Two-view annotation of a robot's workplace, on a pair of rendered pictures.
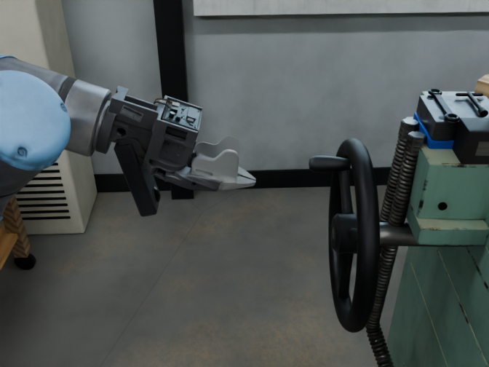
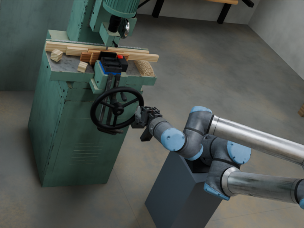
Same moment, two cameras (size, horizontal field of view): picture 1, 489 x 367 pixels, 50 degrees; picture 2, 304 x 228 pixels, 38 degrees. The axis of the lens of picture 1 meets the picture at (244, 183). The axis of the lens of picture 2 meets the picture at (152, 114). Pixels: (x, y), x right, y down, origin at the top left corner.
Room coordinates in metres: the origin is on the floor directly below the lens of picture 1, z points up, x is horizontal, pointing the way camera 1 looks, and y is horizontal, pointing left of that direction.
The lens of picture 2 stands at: (1.57, 1.41, 2.16)
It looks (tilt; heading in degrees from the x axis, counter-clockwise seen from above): 35 degrees down; 234
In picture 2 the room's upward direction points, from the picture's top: 23 degrees clockwise
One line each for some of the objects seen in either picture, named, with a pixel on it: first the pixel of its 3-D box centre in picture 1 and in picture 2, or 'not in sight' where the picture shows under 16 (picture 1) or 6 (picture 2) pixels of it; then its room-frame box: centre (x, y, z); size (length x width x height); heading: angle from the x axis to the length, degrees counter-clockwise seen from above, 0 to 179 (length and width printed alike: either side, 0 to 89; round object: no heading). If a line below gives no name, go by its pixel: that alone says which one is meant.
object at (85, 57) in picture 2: not in sight; (101, 58); (0.66, -0.45, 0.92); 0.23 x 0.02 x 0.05; 179
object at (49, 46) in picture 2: not in sight; (99, 50); (0.65, -0.52, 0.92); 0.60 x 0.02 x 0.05; 179
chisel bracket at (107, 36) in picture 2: not in sight; (109, 35); (0.61, -0.52, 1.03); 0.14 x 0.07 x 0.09; 89
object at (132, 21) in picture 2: not in sight; (125, 24); (0.46, -0.68, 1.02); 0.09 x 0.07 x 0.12; 179
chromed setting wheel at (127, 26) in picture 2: not in sight; (123, 28); (0.49, -0.63, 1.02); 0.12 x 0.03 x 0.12; 89
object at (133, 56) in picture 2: not in sight; (114, 54); (0.56, -0.50, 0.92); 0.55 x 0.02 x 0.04; 179
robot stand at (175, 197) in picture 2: not in sight; (187, 191); (0.04, 0.00, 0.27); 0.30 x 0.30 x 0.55; 3
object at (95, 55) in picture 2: not in sight; (109, 59); (0.63, -0.41, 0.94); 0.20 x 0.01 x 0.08; 179
